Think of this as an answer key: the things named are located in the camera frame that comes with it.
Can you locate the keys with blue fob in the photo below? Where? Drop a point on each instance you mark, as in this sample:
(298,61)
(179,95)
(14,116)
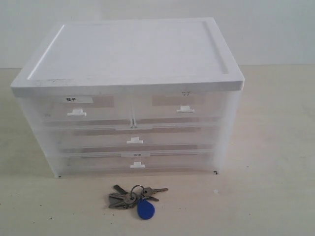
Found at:
(139,197)

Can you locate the clear bottom drawer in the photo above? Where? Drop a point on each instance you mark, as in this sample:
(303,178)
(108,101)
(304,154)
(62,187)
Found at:
(203,161)

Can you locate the white plastic drawer cabinet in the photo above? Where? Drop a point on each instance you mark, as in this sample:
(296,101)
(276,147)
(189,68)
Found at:
(129,58)

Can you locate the clear drawer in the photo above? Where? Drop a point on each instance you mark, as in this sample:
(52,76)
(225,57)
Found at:
(168,138)
(77,108)
(203,161)
(178,105)

